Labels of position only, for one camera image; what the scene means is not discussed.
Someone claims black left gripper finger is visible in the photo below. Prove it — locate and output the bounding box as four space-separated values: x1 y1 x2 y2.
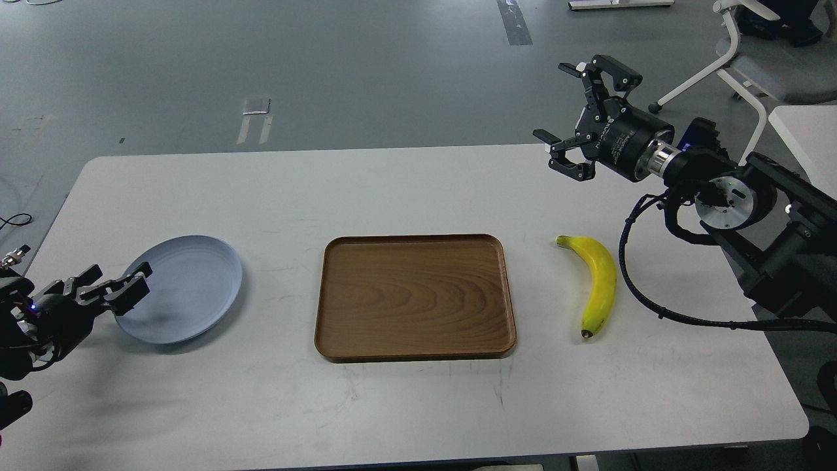
78 262 153 317
39 264 103 298

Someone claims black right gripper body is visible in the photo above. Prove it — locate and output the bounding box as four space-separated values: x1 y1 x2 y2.
575 98 675 182

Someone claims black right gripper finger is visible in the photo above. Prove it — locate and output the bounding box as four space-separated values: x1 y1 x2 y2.
532 129 597 181
559 56 643 109

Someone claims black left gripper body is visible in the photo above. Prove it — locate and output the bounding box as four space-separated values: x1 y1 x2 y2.
19 294 105 367

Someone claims light blue plate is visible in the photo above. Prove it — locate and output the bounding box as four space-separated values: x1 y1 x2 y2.
114 235 243 345

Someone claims yellow banana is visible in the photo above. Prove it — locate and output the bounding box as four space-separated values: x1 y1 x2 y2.
556 235 618 339

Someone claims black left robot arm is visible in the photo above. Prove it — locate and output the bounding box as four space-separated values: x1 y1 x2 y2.
1 245 153 381

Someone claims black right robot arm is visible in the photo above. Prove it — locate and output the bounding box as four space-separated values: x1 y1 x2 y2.
533 56 836 334

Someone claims white office chair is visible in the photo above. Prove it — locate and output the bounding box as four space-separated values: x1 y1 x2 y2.
648 1 836 160

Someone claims white side table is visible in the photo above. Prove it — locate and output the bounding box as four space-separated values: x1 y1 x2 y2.
768 105 836 199

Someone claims brown wooden tray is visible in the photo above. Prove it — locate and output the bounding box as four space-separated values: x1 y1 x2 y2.
314 234 517 362

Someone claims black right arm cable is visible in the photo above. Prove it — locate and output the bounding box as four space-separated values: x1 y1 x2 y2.
618 190 837 331

